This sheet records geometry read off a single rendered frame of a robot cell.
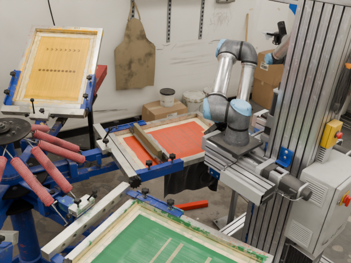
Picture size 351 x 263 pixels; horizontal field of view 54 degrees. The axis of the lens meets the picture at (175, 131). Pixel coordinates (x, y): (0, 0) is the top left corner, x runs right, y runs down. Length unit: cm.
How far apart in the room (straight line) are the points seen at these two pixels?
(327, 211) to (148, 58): 306
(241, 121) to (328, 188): 54
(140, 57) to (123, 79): 34
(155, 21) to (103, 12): 66
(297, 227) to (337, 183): 37
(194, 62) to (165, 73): 45
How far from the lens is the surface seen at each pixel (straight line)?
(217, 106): 185
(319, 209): 194
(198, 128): 264
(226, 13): 489
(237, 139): 190
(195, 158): 222
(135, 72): 434
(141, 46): 425
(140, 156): 229
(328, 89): 173
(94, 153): 220
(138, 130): 239
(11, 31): 392
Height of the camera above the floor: 224
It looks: 30 degrees down
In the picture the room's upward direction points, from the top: 3 degrees clockwise
